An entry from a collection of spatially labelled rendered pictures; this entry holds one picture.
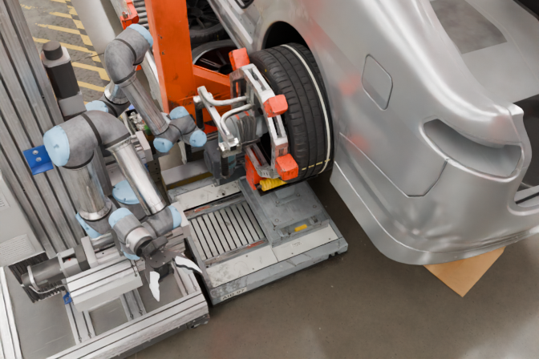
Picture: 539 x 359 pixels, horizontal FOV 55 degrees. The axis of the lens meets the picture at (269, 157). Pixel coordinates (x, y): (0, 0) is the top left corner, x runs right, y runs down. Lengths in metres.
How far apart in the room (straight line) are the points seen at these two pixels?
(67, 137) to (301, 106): 1.01
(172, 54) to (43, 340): 1.49
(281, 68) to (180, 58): 0.60
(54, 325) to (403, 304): 1.79
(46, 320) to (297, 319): 1.25
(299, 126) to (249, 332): 1.16
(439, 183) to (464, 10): 1.59
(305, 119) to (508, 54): 1.24
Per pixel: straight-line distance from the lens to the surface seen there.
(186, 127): 2.26
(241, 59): 2.50
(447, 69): 1.63
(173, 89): 2.78
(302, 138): 2.26
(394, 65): 1.72
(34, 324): 2.83
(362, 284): 3.01
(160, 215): 1.79
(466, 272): 3.22
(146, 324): 2.65
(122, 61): 2.06
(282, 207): 2.96
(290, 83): 2.27
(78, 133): 1.71
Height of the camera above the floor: 2.60
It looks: 48 degrees down
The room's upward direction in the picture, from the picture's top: 2 degrees clockwise
